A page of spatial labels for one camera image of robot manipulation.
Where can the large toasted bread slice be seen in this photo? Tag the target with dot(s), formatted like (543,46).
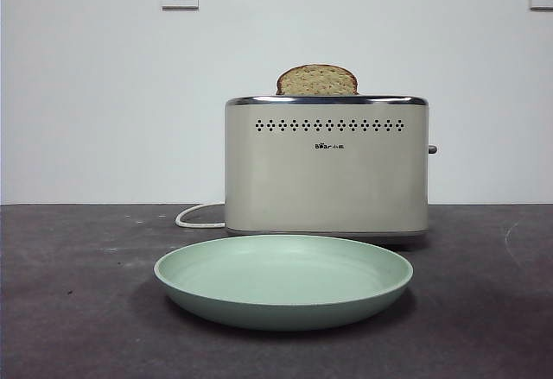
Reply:
(317,81)

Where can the pale green round plate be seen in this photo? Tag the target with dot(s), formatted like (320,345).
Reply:
(281,297)

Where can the grey toaster lever knob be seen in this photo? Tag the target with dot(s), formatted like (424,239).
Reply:
(432,149)

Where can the cream toaster with chrome top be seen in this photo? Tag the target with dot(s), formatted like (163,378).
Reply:
(324,185)

